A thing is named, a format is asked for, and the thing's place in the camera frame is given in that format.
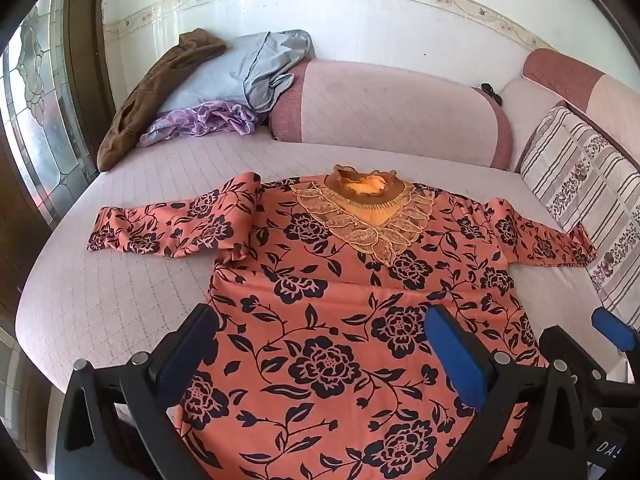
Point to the pink sofa back cushion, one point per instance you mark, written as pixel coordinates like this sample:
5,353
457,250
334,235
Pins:
390,110

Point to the small black object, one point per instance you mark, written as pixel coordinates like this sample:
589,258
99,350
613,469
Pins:
491,94

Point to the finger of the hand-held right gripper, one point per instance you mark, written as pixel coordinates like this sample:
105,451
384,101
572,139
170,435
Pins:
614,331
567,347

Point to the striped floral pillow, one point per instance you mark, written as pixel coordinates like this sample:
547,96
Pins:
575,180

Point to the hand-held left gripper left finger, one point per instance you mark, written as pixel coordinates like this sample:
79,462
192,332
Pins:
186,355

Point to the orange floral blouse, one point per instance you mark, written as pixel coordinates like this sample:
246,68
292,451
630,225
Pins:
325,310

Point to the quilted pink sofa seat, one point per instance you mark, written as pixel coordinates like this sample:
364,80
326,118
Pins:
125,300

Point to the pink sofa corner cushion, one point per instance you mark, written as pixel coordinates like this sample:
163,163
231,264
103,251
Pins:
575,80

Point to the grey-blue garment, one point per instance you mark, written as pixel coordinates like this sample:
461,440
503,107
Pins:
220,75

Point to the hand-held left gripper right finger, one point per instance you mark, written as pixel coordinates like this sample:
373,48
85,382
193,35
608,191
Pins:
456,357

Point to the purple garment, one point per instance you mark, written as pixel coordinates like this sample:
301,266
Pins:
200,117

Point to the brown garment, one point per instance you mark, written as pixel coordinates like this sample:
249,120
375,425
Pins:
145,95

